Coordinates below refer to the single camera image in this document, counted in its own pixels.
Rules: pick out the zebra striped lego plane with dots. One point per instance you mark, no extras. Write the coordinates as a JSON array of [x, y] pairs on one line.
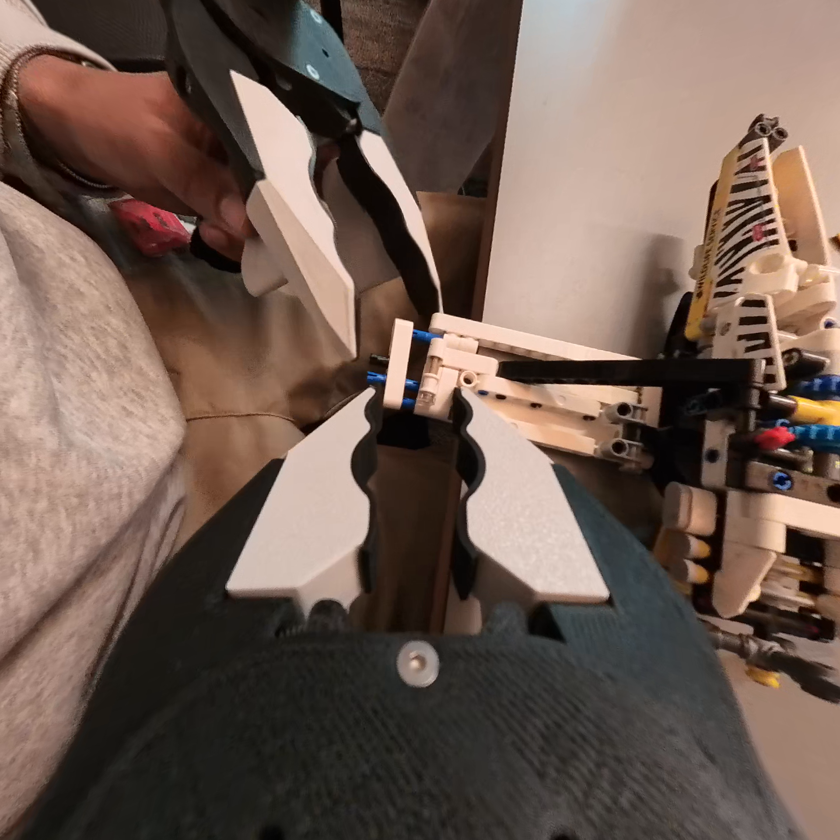
[[525, 400]]

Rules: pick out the red white badge card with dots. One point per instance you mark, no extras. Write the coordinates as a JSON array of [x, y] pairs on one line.
[[148, 226]]

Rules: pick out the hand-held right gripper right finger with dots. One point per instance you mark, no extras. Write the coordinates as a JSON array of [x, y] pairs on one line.
[[538, 525]]

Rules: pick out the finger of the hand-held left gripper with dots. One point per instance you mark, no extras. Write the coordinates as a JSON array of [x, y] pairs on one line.
[[400, 197], [289, 210]]

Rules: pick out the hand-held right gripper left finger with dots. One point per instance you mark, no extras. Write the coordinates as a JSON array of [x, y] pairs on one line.
[[295, 525]]

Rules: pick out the person's left hand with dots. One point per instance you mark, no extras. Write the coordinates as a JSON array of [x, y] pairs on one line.
[[118, 131]]

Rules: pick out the grey sweatshirt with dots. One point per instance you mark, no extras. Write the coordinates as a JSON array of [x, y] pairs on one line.
[[79, 394]]

